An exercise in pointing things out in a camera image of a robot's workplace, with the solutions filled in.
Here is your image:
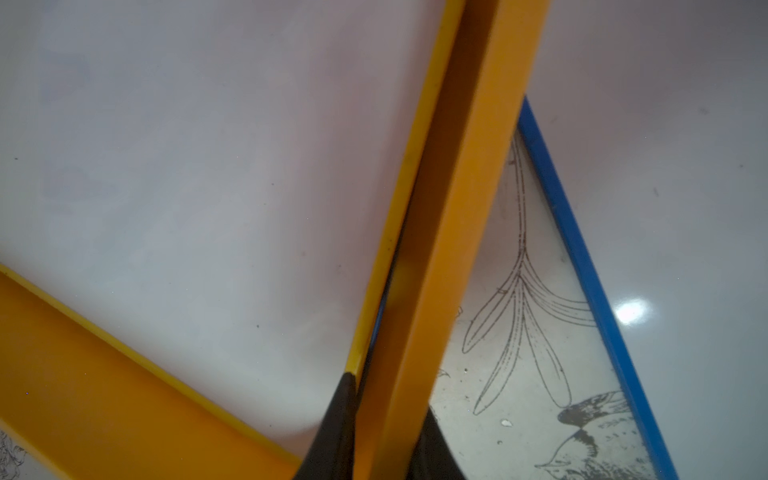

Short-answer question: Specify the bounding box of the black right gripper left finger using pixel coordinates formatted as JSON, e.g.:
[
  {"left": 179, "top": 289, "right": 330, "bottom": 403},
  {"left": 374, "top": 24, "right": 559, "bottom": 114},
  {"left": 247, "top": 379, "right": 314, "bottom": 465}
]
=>
[{"left": 293, "top": 372, "right": 358, "bottom": 480}]

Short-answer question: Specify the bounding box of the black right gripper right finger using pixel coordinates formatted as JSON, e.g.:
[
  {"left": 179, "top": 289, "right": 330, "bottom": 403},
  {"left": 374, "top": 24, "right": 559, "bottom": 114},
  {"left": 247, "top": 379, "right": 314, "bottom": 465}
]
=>
[{"left": 407, "top": 410, "right": 465, "bottom": 480}]

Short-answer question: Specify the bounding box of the yellow plastic storage tray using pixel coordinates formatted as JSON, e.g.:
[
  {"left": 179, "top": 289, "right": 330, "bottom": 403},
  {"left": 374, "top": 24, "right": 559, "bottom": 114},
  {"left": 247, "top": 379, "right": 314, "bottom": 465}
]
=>
[{"left": 1, "top": 1, "right": 548, "bottom": 479}]

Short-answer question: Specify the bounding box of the yellow-framed whiteboard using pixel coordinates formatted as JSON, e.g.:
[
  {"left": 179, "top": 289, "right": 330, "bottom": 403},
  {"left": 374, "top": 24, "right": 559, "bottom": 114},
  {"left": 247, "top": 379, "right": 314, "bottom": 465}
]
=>
[{"left": 1, "top": 1, "right": 446, "bottom": 456}]

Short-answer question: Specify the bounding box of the blue-framed whiteboard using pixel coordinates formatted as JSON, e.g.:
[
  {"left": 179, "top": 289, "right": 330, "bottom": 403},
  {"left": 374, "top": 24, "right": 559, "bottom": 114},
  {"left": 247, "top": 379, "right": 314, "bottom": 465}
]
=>
[
  {"left": 528, "top": 1, "right": 767, "bottom": 479},
  {"left": 364, "top": 280, "right": 391, "bottom": 369}
]

